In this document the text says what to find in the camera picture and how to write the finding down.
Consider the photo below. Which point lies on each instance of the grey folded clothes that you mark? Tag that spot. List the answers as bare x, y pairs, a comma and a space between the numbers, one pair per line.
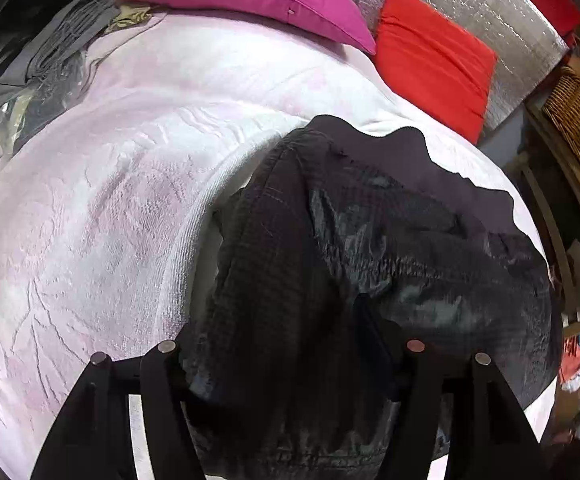
43, 76

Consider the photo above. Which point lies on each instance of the silver foil headboard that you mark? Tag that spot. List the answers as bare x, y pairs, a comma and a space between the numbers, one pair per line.
528, 48

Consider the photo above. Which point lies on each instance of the wooden side table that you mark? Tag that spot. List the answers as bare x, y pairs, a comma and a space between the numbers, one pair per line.
548, 174

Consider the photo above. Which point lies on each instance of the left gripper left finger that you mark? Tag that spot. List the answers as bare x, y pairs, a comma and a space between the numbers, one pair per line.
91, 436

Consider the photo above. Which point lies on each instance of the wicker basket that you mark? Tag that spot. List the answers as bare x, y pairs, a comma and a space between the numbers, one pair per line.
562, 108

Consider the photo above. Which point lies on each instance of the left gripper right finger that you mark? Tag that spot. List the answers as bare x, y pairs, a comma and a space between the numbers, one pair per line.
490, 437

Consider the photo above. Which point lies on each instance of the black quilted jacket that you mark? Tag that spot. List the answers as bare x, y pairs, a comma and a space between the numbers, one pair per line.
333, 227

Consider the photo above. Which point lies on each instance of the white bed blanket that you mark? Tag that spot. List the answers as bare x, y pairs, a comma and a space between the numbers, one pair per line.
104, 212

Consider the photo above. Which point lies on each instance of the red pillow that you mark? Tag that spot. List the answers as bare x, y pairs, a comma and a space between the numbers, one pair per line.
435, 65

